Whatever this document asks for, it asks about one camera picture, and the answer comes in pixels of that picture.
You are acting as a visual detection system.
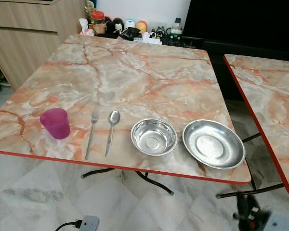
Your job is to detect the wide steel plate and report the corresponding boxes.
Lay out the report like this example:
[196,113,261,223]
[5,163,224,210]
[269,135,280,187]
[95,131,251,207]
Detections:
[182,120,246,170]

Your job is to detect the black curved table leg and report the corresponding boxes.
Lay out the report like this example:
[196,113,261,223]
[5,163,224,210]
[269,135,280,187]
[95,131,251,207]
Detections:
[81,167,174,196]

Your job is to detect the small steel bowl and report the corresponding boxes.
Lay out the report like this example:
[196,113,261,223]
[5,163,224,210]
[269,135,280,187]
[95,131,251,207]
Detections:
[131,118,178,156]

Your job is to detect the steel spoon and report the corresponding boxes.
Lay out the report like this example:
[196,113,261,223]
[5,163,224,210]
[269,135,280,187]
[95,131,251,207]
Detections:
[105,110,121,157]

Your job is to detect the steel fork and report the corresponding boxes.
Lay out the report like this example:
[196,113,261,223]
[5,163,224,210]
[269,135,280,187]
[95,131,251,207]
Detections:
[85,111,99,161]

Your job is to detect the black mesh basket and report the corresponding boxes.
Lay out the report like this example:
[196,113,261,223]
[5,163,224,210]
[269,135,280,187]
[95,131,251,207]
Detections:
[162,35,184,47]

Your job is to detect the black television screen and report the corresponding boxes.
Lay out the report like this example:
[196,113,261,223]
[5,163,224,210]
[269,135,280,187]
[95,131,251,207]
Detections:
[182,0,289,51]

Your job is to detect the white flat box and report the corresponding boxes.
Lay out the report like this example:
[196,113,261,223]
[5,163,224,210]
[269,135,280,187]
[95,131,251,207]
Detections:
[142,37,163,45]

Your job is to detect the dark green liquid bottle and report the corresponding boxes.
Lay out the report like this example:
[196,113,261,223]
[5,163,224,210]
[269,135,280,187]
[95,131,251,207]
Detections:
[171,17,183,38]

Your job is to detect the purple plastic cup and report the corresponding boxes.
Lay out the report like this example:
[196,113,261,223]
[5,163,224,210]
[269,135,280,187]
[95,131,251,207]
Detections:
[40,108,71,140]

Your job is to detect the black pouch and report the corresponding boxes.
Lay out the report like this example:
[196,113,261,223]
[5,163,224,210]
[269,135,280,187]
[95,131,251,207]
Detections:
[119,27,142,41]

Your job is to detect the orange yellow round toy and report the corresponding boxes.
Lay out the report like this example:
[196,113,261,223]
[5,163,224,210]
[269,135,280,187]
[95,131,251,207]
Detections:
[135,20,148,33]

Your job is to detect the black mouse plush toys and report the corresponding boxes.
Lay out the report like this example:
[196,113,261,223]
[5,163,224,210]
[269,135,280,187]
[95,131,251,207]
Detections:
[104,17,125,39]

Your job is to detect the red lid glass jar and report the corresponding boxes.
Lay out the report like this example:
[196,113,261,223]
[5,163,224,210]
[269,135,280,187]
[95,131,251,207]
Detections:
[91,11,106,35]

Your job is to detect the white pink small container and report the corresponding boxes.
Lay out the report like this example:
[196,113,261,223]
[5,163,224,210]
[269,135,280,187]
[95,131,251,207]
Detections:
[79,18,95,37]

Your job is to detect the golden figurine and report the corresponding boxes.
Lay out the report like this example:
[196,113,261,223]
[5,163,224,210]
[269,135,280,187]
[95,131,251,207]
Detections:
[85,1,96,16]

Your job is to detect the light wooden cabinet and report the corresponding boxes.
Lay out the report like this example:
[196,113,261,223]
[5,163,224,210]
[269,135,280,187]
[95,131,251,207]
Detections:
[0,0,86,90]

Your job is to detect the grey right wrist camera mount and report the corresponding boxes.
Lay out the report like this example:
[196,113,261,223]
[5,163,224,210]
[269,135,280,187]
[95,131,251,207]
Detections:
[263,211,289,231]

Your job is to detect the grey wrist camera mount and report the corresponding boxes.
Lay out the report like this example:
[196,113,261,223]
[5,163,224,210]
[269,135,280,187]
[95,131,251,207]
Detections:
[263,211,289,231]
[79,215,100,231]

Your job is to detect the black straight table leg frame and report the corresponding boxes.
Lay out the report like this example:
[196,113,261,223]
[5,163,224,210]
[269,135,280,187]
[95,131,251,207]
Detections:
[216,132,286,199]

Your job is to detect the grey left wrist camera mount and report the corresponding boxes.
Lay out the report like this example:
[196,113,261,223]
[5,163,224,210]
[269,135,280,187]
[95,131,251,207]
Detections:
[79,215,100,231]

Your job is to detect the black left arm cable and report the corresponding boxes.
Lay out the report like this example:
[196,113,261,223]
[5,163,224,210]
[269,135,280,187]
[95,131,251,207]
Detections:
[54,219,83,231]

